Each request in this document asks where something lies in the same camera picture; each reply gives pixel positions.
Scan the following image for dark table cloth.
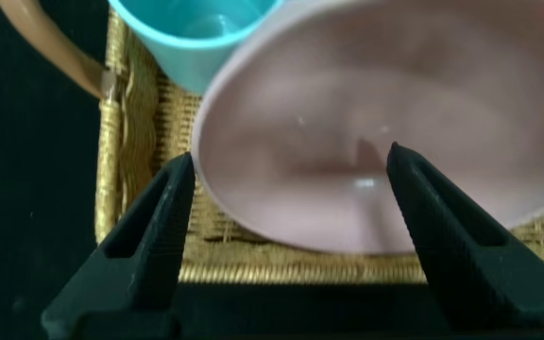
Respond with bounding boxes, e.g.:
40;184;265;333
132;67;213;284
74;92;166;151
0;0;544;340

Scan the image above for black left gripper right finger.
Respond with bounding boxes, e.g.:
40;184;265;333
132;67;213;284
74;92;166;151
385;141;544;332

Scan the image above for wicker basket with handles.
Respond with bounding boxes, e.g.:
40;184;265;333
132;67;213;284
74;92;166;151
0;0;544;285

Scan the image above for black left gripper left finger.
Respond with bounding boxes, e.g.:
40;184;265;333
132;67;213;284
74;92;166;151
40;151;196;340

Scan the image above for pink bowl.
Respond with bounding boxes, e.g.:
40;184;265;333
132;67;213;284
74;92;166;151
190;0;544;256

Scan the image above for teal mug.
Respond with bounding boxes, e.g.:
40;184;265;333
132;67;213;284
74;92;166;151
107;0;285;95

